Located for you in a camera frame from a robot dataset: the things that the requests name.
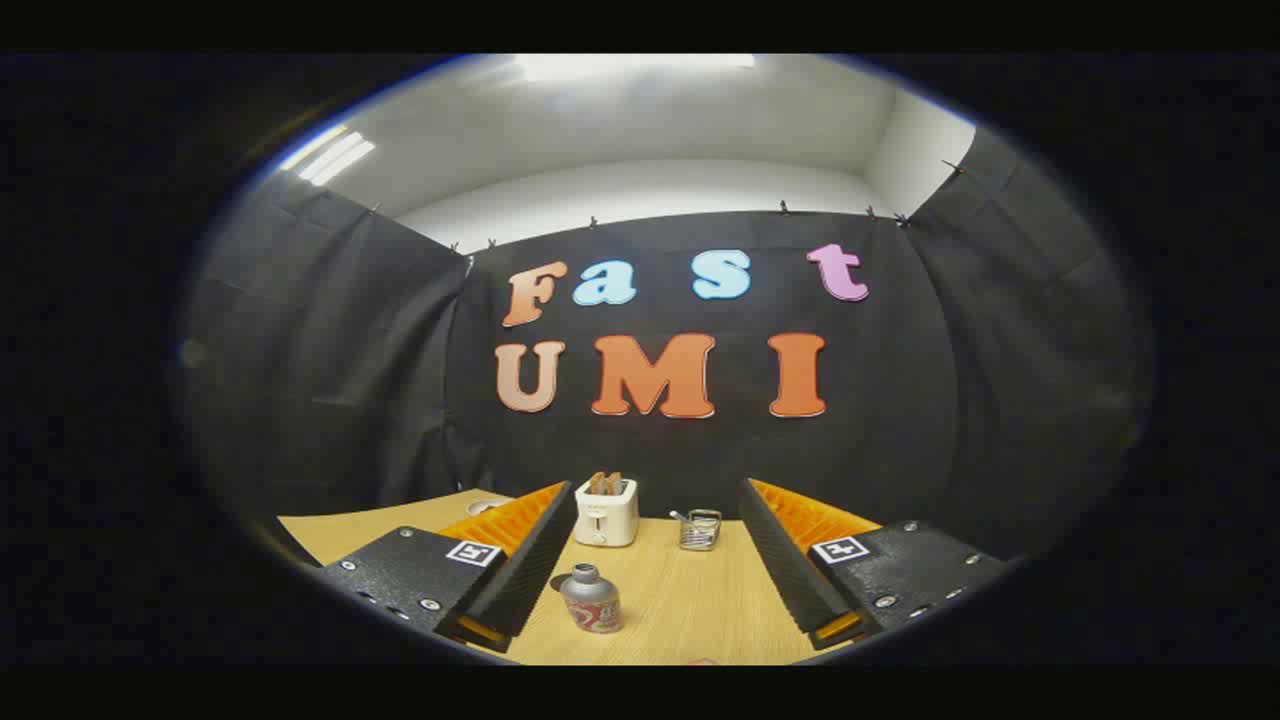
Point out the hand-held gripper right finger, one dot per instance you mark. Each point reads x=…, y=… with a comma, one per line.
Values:
x=785, y=570

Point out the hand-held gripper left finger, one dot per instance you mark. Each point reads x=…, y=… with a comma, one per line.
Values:
x=530, y=570

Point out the silver juice bottle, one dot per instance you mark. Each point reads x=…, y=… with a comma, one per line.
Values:
x=592, y=605

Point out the round cream plate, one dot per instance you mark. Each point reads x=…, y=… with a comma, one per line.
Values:
x=485, y=506

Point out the white toaster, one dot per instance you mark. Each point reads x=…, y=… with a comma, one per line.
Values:
x=606, y=520

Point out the wooden table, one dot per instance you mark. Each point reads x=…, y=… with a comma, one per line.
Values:
x=690, y=600

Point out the slatted ceiling light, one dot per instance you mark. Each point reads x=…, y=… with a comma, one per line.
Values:
x=330, y=157

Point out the long ceiling light panel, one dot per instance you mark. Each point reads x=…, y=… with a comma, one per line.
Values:
x=630, y=67

